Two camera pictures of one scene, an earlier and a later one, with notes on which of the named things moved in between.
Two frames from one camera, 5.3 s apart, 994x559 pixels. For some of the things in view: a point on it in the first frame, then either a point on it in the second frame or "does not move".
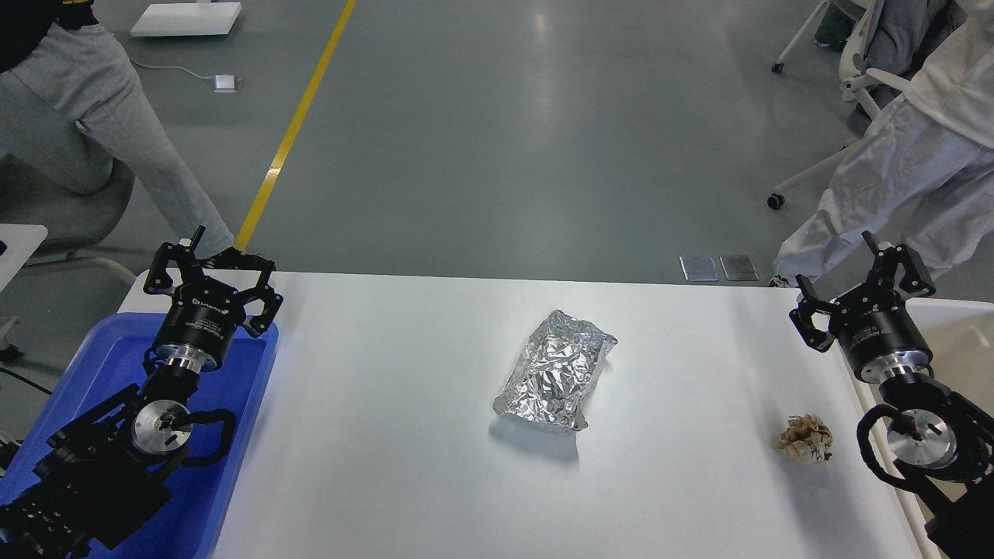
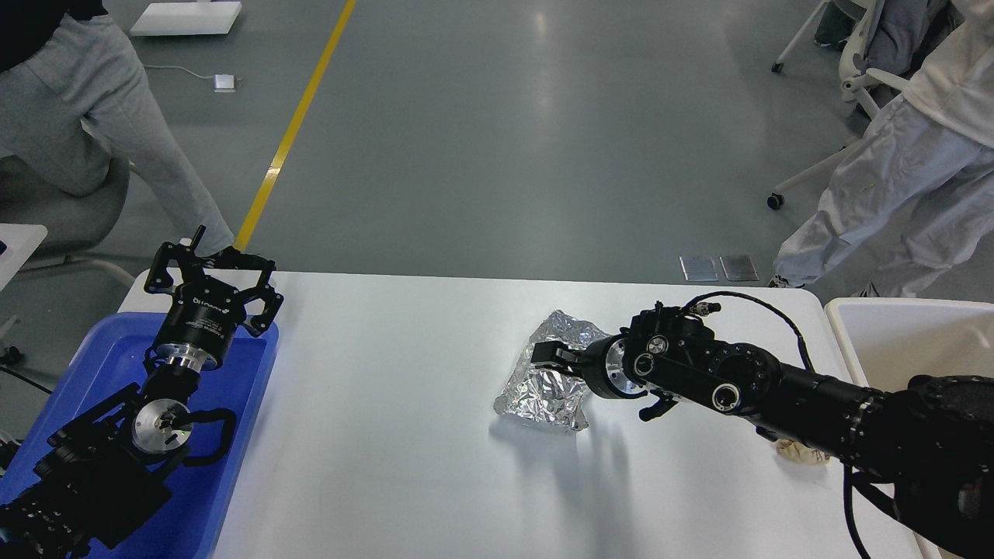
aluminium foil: x=554 y=373 does not move
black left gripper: x=201 y=326 does not move
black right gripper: x=873 y=324 -> x=613 y=366
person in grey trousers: x=58 y=66 does not move
